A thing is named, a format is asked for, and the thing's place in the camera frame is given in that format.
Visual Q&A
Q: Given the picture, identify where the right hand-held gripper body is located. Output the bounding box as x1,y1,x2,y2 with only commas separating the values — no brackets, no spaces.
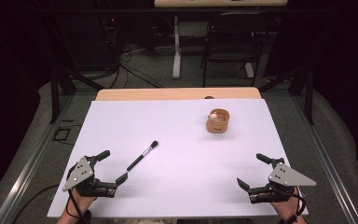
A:
247,157,317,205

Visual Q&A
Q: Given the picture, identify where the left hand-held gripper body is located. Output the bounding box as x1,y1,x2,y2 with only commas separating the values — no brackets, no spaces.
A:
62,156,117,199

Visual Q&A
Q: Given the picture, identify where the black makeup brush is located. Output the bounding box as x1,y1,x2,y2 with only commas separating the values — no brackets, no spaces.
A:
126,140,159,172

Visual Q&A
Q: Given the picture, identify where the round wooden holder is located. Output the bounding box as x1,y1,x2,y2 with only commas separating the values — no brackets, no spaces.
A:
205,107,231,134

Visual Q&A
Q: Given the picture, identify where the person's left hand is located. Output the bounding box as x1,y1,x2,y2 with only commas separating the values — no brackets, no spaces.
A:
64,188,98,217

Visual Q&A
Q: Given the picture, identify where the person's right hand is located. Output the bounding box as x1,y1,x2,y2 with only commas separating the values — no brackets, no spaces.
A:
269,187,308,222

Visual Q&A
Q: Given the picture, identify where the white board sheet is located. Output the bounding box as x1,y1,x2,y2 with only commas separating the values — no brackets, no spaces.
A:
47,98,310,218

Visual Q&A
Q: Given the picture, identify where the light wooden table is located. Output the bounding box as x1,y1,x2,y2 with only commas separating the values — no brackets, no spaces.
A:
95,87,263,101

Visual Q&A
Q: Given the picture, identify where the dark computer tower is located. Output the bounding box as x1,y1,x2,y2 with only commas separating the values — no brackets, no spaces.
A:
73,14,121,69

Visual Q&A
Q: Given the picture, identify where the black folding chair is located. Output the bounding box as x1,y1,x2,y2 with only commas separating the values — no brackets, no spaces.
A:
200,11,276,88

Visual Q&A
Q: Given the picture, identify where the white desk leg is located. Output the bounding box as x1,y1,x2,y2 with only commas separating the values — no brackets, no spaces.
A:
172,15,183,80

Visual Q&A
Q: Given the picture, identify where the light wooden desk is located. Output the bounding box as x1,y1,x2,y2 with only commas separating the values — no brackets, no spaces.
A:
154,0,289,7

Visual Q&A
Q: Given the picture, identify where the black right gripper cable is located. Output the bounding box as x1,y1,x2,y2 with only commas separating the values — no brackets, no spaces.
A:
278,186,308,224

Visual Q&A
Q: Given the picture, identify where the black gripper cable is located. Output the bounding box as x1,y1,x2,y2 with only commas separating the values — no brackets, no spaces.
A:
278,186,308,224
11,184,88,224

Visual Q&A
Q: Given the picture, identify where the aluminium floor rail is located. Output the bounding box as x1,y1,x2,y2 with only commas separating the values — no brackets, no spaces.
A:
292,92,357,224
0,92,76,224

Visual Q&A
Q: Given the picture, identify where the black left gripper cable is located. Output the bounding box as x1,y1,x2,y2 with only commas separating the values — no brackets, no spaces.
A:
11,184,88,224

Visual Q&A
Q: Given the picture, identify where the black metal frame post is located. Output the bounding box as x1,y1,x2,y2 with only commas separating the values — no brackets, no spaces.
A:
303,65,315,126
49,68,61,125

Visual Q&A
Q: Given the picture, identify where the bundle of floor cables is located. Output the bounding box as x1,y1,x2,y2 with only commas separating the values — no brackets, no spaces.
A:
83,41,166,90

